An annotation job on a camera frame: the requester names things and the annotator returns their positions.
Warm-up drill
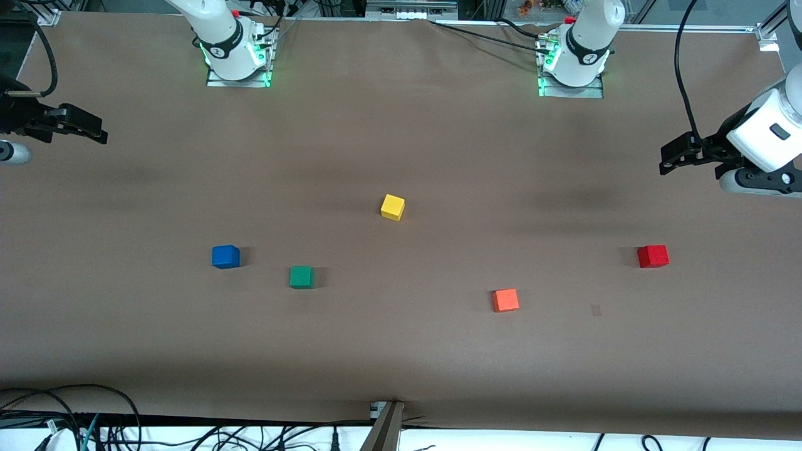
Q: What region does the red wooden block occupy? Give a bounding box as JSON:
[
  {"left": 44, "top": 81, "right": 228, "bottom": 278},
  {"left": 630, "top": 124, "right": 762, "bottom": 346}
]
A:
[{"left": 637, "top": 244, "right": 670, "bottom": 269}]

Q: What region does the blue wooden block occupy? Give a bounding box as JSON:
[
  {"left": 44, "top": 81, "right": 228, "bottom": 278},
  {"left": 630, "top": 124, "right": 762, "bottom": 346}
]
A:
[{"left": 212, "top": 244, "right": 241, "bottom": 270}]

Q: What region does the grey power strip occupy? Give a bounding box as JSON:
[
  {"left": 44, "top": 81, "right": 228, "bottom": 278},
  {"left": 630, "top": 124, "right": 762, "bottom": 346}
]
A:
[{"left": 365, "top": 0, "right": 459, "bottom": 21}]

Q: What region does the brown table cover sheet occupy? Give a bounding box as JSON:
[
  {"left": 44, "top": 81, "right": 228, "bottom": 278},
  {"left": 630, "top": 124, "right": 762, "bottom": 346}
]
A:
[{"left": 0, "top": 11, "right": 802, "bottom": 439}]

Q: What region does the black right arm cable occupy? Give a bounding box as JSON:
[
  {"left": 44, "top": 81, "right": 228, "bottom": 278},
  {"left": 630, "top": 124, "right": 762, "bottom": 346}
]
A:
[{"left": 19, "top": 13, "right": 58, "bottom": 98}]

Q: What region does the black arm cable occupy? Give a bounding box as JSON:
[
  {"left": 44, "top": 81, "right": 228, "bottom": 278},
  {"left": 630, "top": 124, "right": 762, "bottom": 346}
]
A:
[
  {"left": 674, "top": 0, "right": 706, "bottom": 148},
  {"left": 19, "top": 13, "right": 58, "bottom": 98}
]

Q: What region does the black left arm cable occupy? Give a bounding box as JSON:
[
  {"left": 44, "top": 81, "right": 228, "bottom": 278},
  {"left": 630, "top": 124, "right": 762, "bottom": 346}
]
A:
[{"left": 674, "top": 0, "right": 706, "bottom": 148}]

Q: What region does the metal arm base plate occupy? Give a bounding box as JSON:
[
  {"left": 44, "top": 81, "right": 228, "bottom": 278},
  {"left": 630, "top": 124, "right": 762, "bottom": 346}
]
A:
[
  {"left": 537, "top": 34, "right": 605, "bottom": 100},
  {"left": 206, "top": 25, "right": 274, "bottom": 88}
]

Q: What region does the aluminium table edge rail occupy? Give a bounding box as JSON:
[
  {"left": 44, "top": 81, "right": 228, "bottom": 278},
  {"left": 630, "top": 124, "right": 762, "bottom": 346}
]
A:
[{"left": 605, "top": 22, "right": 762, "bottom": 32}]

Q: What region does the thick black table cable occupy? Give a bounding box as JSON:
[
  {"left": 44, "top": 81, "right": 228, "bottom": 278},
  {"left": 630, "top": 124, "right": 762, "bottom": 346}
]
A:
[{"left": 495, "top": 18, "right": 552, "bottom": 39}]

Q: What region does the black base power cable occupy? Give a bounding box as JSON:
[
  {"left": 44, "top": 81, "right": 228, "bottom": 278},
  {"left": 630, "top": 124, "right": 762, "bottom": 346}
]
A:
[{"left": 251, "top": 0, "right": 303, "bottom": 48}]

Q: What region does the thin black table cable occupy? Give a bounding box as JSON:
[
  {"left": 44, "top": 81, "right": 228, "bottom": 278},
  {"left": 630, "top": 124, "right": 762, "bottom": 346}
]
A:
[{"left": 428, "top": 21, "right": 552, "bottom": 54}]

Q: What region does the long looped black cable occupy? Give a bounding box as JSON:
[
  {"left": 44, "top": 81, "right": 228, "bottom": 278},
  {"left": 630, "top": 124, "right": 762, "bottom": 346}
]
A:
[{"left": 0, "top": 383, "right": 142, "bottom": 451}]

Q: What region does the teal cable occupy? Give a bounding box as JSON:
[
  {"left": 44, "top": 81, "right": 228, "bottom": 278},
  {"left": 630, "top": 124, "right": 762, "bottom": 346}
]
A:
[{"left": 80, "top": 412, "right": 101, "bottom": 451}]

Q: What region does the grey aluminium profile post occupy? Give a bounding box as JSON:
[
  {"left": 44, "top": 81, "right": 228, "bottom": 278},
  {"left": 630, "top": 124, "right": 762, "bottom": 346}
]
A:
[{"left": 360, "top": 401, "right": 405, "bottom": 451}]

